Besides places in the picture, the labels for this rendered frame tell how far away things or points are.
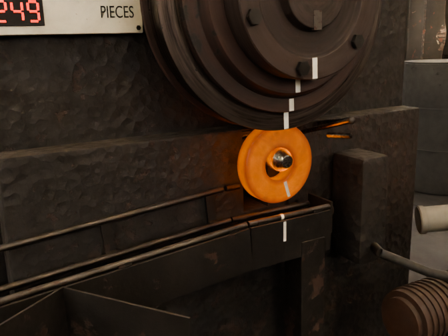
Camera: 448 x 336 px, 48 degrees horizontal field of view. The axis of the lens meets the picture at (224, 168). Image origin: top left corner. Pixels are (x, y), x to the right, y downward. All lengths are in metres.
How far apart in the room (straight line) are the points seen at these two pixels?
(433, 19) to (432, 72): 1.67
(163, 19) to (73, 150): 0.27
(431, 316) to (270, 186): 0.42
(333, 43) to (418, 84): 2.74
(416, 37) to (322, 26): 4.49
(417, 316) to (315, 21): 0.61
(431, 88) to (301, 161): 2.64
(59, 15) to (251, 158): 0.41
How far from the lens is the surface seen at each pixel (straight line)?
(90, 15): 0.92
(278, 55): 0.82
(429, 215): 1.12
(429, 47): 5.17
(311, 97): 0.95
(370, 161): 1.09
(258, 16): 0.79
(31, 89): 0.92
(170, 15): 0.82
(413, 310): 1.11
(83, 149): 0.89
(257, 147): 0.92
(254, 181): 0.94
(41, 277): 0.90
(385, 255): 1.12
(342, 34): 0.91
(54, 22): 0.90
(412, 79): 3.65
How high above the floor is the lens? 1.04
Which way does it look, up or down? 14 degrees down
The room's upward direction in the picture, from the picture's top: 2 degrees counter-clockwise
